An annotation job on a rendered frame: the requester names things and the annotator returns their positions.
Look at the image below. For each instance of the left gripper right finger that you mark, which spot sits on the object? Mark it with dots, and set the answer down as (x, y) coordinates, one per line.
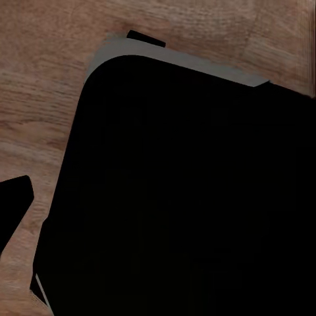
(306, 196)

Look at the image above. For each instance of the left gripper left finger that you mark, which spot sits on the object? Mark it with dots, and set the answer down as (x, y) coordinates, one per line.
(16, 196)

